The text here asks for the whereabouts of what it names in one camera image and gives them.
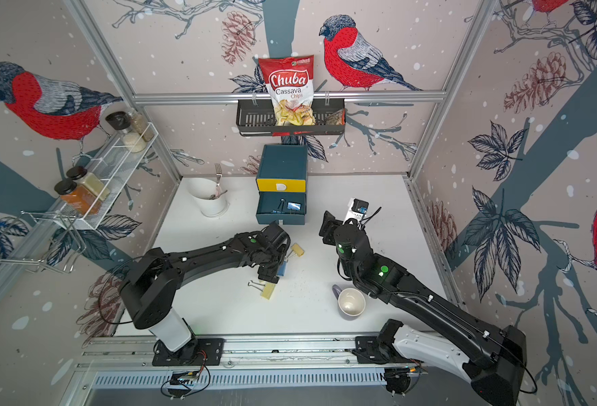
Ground blue binder clip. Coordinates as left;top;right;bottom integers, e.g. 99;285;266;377
271;199;303;214
277;262;288;277

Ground yellow top drawer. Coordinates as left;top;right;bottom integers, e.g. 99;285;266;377
256;178;307;193

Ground blue binder clip front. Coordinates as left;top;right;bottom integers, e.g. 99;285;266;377
271;199;303;214

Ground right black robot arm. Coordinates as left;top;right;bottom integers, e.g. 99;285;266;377
319;212;527;405

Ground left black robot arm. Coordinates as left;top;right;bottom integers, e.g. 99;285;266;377
119;223;292;360

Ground yellow binder clip upper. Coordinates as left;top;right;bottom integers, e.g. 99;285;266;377
286;244;305;260

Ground yellow binder clip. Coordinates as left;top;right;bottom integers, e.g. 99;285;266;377
286;244;305;260
247;280;276;299

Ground yellow binder clip lower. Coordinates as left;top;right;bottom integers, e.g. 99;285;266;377
247;280;276;299

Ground teal drawer cabinet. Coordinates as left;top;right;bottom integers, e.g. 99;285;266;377
255;143;310;224

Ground purple mug white inside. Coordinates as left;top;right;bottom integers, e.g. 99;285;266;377
332;284;366;320

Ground white utensil cup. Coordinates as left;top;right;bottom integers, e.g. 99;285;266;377
184;178;229;218

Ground metal fork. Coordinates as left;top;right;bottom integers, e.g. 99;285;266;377
210;163;226;201

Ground Chuba cassava chips bag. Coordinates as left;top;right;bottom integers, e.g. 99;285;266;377
259;55;316;126

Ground brown spice jar rear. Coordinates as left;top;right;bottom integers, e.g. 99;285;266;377
127;108;154;142

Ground white spice jar black lid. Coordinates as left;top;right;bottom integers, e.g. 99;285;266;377
106;111;146;153

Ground orange spice jar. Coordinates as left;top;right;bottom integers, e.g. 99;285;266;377
54;179;102;216

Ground yellow spice jar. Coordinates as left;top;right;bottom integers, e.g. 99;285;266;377
66;166;110;201

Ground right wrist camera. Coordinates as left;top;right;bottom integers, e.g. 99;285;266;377
345;198;369;223

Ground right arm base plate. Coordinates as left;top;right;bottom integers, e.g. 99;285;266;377
350;336;421;365

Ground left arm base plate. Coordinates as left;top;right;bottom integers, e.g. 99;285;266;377
151;338;226;367

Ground black wire wall basket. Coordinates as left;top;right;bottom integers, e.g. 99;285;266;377
236;98;347;137

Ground white wire spice rack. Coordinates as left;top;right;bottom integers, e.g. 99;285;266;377
58;123;159;230

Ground chrome wire rack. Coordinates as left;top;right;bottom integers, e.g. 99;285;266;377
0;211;91;274

